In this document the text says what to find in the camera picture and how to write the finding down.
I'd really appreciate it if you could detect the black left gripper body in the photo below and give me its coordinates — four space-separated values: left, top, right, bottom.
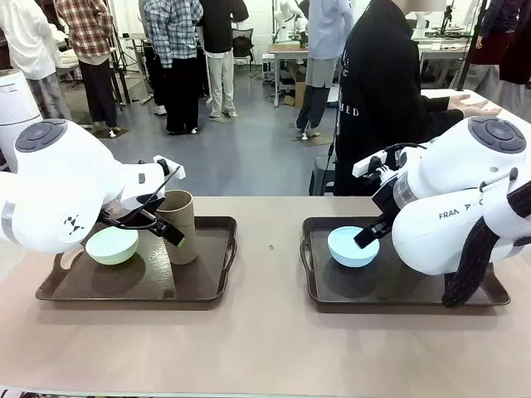
99 192 167 233

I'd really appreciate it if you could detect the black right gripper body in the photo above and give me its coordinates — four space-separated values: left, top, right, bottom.
371 177 403 227

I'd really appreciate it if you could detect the pale blue bowl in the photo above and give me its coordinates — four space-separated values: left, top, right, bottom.
327 226 381 267

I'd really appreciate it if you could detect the brown tall cup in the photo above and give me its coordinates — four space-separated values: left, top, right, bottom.
157 189 198 265

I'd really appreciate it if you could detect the pale green bowl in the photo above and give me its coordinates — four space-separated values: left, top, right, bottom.
85 226 140 266

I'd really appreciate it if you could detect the person's left forearm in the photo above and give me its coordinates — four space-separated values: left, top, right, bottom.
419 95 453 113

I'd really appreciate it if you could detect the person's right forearm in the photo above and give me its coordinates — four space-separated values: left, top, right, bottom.
426 108 465 140

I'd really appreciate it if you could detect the dark brown serving tray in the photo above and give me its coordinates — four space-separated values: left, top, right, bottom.
35 215 238 303
300 216 511 314

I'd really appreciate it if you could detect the person's left hand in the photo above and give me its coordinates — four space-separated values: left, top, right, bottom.
446 93 473 111

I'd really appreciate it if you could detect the person's right hand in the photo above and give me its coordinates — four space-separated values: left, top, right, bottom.
458 101 503 119

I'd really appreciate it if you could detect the black plastic stool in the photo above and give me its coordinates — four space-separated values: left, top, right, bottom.
309 155 338 197

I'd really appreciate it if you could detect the person in black shirt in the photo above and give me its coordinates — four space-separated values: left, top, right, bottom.
334 0 465 197

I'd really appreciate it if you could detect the cardboard box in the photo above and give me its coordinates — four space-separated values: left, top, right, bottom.
281 66 309 108

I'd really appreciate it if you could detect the person in black tee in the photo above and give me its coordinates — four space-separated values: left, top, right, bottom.
197 0 250 119

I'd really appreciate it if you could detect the white cylindrical air purifier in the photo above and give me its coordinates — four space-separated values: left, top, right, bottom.
0 70 43 172

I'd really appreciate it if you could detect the black stand pole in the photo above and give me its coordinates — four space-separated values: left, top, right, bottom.
454 0 489 92

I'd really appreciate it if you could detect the person in light blue shirt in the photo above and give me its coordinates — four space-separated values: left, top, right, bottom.
295 0 356 138

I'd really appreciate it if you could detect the background work table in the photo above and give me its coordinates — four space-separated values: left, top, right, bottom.
267 43 349 108

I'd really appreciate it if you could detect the person in blue plaid shirt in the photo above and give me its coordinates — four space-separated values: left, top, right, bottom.
143 0 205 136

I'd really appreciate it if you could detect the person in red plaid shirt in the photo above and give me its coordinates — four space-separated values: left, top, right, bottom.
55 0 119 133

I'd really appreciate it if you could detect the person in maroon clothes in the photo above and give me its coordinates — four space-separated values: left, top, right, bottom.
468 0 531 119

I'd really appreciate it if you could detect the black office chair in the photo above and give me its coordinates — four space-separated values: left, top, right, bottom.
231 27 255 70

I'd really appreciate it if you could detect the person in white shirt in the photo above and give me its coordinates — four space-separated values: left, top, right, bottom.
0 0 70 121

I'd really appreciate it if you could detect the thin black left camera cable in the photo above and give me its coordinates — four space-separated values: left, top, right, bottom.
136 165 183 208

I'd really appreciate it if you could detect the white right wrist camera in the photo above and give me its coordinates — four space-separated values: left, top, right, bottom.
352 149 399 179

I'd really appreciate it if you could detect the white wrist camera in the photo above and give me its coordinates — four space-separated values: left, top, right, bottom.
352 149 399 179
152 155 186 180

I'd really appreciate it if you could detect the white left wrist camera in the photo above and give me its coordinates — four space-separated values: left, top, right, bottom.
152 155 186 180

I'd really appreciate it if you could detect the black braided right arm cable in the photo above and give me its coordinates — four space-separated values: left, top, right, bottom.
441 167 531 308

